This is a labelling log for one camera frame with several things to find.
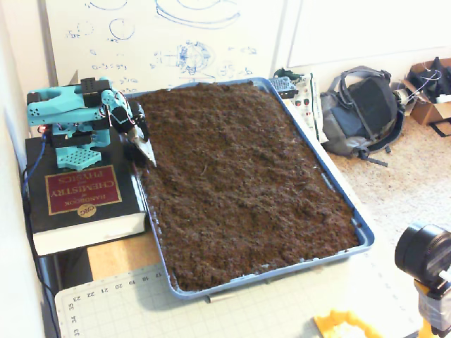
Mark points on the metal blade gripper finger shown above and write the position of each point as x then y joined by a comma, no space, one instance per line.
148,149

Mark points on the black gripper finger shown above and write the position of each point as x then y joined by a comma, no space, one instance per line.
144,131

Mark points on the brown soil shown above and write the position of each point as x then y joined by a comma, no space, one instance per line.
239,183

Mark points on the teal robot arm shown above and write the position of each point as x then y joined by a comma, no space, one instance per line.
53,105

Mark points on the whiteboard with blue drawings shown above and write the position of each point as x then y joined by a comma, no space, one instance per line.
158,35

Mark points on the black chemistry physics handbook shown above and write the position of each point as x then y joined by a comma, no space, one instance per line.
38,197

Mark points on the black perforated box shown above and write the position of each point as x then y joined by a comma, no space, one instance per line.
283,86

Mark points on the short metal rod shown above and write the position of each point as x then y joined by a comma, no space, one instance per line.
220,298

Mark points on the white potting soil bag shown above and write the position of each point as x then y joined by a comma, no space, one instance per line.
310,105

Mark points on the grey cutting mat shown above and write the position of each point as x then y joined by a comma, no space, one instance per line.
246,317

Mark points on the grey backpack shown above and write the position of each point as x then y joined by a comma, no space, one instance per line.
366,105

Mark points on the blue plastic tray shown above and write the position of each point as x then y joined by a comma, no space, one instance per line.
366,239

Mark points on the blank white board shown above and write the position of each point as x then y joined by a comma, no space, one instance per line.
370,28

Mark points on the yellow plastic object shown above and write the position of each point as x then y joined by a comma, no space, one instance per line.
338,324

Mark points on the cardboard box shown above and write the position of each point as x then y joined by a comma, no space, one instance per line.
426,111

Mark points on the black camera lens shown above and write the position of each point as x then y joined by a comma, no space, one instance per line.
419,253

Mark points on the yellow camera stand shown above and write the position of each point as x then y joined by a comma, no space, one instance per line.
431,310

